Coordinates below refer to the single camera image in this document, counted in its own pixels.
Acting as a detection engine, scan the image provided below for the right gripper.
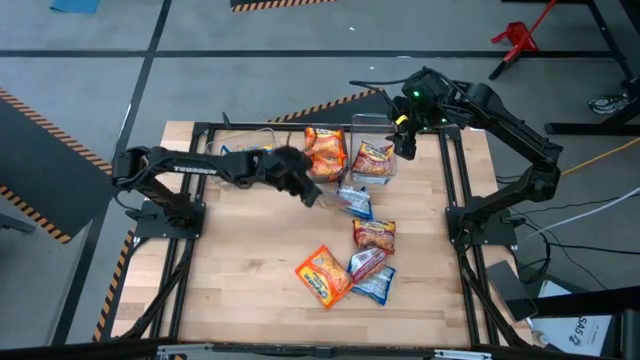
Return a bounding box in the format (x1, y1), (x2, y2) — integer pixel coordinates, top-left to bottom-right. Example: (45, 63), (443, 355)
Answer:
(391, 68), (451, 161)

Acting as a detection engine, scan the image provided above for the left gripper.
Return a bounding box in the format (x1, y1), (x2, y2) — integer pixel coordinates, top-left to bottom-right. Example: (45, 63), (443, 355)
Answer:
(259, 144), (324, 209)

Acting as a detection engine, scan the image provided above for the orange chicken ramen pack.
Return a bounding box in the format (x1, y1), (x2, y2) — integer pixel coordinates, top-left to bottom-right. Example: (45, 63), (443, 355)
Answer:
(293, 243), (354, 311)
(303, 126), (347, 157)
(308, 153), (348, 179)

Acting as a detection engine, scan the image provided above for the red beef ramen pack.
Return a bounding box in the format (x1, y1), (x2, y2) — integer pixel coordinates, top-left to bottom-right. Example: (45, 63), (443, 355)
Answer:
(351, 140), (397, 177)
(347, 246), (391, 285)
(352, 218), (397, 255)

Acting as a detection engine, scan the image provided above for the clear plastic bin with label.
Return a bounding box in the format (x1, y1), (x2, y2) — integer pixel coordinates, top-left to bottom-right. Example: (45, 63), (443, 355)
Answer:
(349, 113), (401, 186)

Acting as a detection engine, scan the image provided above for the red metal stand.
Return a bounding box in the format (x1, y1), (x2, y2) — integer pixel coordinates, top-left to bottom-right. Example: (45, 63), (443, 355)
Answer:
(489, 0), (560, 65)

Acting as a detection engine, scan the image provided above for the black metal floor stand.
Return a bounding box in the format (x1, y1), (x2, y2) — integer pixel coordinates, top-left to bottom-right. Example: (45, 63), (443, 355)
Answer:
(543, 0), (640, 137)

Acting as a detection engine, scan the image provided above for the person's shoe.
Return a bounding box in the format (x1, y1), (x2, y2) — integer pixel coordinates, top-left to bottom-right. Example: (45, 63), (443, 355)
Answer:
(588, 92), (631, 116)

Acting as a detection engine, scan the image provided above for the white paper sheet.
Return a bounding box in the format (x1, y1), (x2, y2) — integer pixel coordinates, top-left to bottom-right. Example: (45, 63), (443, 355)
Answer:
(537, 278), (589, 301)

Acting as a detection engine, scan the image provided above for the hazard tape strip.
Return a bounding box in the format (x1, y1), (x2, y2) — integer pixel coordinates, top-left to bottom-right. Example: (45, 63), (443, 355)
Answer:
(92, 228), (137, 344)

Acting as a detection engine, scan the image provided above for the white printed sheet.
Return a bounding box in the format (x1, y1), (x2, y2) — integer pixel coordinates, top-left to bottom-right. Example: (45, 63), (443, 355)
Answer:
(530, 313), (615, 358)

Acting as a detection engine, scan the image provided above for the black floor bar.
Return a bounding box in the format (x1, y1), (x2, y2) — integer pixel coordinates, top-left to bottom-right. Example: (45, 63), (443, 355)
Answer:
(529, 285), (640, 318)

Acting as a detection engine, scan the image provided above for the large hazard-striped black floor mat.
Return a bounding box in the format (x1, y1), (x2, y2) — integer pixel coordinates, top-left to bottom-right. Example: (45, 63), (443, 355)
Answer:
(0, 88), (120, 245)

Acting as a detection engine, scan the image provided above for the grey metal leg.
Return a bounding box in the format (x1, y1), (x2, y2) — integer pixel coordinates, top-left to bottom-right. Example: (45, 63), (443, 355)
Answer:
(0, 212), (37, 236)

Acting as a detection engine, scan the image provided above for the blue floor mat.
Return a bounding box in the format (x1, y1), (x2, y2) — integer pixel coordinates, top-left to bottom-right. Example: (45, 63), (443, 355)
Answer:
(49, 0), (103, 15)

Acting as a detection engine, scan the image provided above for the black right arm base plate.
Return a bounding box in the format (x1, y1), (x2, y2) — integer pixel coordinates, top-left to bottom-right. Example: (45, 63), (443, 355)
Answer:
(444, 204), (519, 248)

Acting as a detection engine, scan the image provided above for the black camera mount beam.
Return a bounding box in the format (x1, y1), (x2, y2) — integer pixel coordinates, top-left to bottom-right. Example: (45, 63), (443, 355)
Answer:
(0, 337), (640, 360)

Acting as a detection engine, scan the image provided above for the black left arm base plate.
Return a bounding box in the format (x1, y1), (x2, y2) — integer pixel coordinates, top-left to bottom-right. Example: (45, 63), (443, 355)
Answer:
(133, 198), (207, 240)

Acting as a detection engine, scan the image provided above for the white floor cable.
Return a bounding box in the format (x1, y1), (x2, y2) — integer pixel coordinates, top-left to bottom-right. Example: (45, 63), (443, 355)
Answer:
(517, 187), (640, 242)

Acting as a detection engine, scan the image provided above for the black floor cable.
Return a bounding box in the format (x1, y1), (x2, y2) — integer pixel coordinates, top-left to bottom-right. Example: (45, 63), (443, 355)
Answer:
(514, 195), (640, 216)
(514, 239), (640, 256)

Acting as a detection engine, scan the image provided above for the yellow floor cable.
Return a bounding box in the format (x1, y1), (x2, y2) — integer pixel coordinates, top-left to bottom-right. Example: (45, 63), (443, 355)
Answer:
(559, 137), (640, 177)

